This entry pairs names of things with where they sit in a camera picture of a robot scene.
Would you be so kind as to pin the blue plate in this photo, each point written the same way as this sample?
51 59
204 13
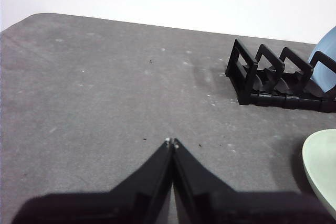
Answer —
325 74

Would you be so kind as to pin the green plate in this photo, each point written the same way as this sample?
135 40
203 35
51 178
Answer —
323 161

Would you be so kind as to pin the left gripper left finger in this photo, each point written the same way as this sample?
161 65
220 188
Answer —
105 208

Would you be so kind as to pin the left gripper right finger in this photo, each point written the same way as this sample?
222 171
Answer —
249 208

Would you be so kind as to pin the black plate rack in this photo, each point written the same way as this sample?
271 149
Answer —
275 100

